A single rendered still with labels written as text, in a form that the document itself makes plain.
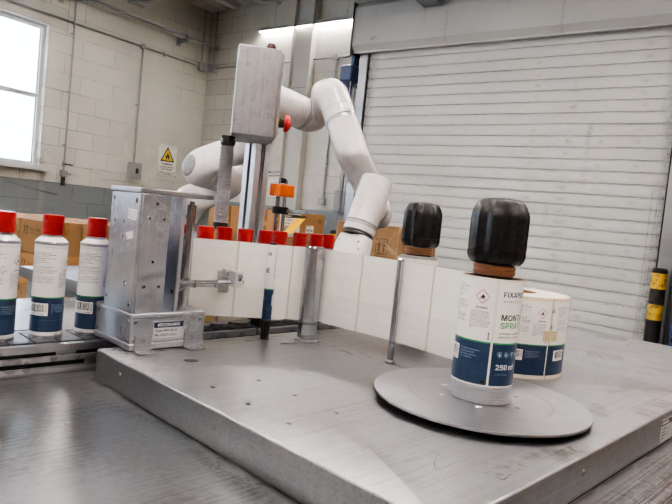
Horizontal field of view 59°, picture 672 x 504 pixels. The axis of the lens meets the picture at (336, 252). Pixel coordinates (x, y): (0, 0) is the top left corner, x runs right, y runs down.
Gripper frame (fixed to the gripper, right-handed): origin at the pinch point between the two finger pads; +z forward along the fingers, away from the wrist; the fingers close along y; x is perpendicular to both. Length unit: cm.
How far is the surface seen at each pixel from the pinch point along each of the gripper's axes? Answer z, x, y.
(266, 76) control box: -34, -42, -1
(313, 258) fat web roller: 0.4, -30.6, 20.1
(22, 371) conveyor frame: 36, -67, 5
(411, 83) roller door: -284, 302, -288
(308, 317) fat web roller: 11.1, -26.5, 20.3
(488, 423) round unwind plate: 19, -37, 67
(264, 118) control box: -26.2, -39.1, -0.5
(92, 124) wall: -155, 140, -587
